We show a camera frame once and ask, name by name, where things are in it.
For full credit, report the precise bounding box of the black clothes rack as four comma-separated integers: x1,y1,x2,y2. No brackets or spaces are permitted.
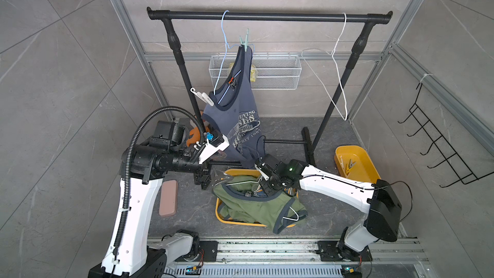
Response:
147,7,393,165

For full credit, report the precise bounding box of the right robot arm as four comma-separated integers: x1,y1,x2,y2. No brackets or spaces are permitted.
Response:
255,154,402,262

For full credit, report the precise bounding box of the green clothespin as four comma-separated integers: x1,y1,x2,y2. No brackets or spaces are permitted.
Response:
239,29,250,52

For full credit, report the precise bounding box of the white clothespin on rack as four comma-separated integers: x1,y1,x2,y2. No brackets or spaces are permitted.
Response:
190,88,215,106

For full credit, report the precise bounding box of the black wall hook rack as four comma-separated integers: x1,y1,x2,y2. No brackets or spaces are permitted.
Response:
398,83,493,189

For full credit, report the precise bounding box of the white wire mesh basket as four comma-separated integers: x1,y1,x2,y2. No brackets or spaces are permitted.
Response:
209,55,302,90

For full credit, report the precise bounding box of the green tank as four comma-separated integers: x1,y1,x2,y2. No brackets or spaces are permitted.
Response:
211,181,309,235

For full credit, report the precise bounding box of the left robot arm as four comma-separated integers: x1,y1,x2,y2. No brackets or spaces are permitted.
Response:
88,106,209,277

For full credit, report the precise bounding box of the light blue wire hanger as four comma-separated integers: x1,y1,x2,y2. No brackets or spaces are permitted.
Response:
213,10,232,94

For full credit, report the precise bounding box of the white clothespin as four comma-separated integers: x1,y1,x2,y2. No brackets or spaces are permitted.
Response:
346,159,356,168
190,88,215,106

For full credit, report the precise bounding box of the navy blue tank top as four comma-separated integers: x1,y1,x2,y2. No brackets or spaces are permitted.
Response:
202,46,265,169

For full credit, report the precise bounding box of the yellow clothespin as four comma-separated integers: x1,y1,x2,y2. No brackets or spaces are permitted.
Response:
344,166,351,176

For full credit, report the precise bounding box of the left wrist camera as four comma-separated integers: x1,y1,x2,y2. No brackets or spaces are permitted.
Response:
194,131,230,164

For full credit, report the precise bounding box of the metal base rail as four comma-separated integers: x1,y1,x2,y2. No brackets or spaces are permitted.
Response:
163,237,436,277

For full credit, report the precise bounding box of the large yellow tray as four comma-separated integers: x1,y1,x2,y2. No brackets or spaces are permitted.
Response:
212,169,308,234

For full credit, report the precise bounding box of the orange toy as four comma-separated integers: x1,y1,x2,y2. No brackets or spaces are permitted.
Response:
187,127,201,147

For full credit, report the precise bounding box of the small yellow bin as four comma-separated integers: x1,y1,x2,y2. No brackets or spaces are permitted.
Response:
334,145,381,184

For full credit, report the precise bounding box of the white clothespin top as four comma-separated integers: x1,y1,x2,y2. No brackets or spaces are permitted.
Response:
346,159,356,168

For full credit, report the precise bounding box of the pink rectangular block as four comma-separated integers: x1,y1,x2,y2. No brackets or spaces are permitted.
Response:
158,180,178,218

